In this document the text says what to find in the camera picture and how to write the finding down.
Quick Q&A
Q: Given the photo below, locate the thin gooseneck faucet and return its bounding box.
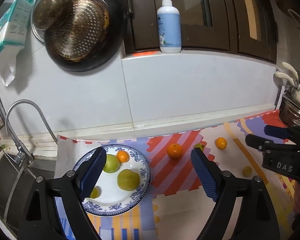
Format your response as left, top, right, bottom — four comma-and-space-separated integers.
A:
5, 99, 58, 145

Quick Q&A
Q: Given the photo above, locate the white blue pump bottle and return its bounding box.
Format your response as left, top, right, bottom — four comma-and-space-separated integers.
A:
157, 0, 182, 54

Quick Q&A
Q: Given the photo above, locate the cream pan handle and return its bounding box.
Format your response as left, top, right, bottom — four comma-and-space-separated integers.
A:
275, 72, 294, 85
281, 62, 299, 79

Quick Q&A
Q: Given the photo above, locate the orange mandarin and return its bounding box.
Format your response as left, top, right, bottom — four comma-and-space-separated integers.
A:
116, 150, 129, 163
167, 143, 183, 159
214, 137, 227, 150

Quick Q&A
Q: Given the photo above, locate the yellow-green apple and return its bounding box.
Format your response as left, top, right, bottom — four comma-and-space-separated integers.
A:
117, 169, 140, 190

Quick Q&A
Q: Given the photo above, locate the black frying pan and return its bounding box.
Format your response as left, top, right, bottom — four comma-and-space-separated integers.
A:
44, 0, 128, 72

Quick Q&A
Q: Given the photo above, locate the chrome kitchen faucet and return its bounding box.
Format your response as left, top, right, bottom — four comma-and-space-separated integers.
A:
4, 140, 35, 220

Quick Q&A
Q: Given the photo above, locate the white teal carton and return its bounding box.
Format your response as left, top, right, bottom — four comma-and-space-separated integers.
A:
0, 0, 38, 67

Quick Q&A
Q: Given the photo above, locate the green apple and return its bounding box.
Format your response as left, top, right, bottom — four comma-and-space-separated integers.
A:
103, 154, 120, 173

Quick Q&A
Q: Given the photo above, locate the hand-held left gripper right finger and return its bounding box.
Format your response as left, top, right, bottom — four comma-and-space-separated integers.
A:
190, 147, 282, 240

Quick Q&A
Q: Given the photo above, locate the colourful patterned mat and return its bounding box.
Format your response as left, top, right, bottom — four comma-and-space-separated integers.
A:
54, 109, 300, 240

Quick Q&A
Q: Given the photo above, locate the stainless steel pot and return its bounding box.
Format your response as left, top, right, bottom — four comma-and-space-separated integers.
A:
279, 95, 300, 128

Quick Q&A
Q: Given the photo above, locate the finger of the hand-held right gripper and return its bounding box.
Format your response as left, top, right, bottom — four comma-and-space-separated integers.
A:
245, 134, 300, 156
264, 124, 300, 145

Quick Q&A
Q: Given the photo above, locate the blue-rimmed white plate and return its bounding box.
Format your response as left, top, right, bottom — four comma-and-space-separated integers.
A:
72, 144, 152, 217

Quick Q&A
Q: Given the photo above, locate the steel sink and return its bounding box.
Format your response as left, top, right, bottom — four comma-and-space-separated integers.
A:
0, 152, 55, 230

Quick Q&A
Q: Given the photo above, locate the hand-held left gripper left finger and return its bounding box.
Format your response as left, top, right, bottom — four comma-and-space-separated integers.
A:
17, 147, 107, 240

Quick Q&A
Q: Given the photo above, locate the dark wooden window sash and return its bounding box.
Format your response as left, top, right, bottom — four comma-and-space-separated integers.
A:
225, 0, 278, 64
122, 0, 230, 55

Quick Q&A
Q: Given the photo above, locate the brass ladle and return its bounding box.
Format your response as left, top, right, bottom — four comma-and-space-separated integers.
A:
32, 0, 73, 30

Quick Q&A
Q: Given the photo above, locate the perforated copper skimmer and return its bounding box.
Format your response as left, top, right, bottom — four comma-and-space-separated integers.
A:
46, 0, 110, 62

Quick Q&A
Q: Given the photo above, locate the white plastic bag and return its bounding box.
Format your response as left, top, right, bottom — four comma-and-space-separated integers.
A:
0, 42, 33, 87

